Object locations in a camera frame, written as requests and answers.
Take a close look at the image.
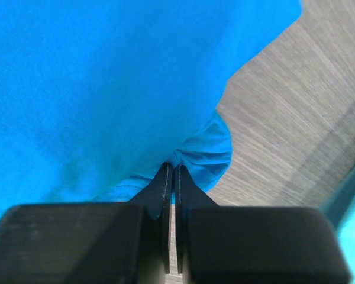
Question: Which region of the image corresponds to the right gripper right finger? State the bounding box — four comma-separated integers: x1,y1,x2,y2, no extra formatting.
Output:
174,166,351,283

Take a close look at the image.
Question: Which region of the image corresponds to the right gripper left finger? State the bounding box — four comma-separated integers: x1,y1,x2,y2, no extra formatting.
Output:
0,164,172,283

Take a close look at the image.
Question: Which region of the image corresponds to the blue t shirt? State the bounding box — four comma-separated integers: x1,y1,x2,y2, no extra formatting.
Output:
0,1,302,217

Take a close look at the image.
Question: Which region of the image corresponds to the blue translucent plastic bin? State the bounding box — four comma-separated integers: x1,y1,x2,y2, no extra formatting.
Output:
322,175,355,274

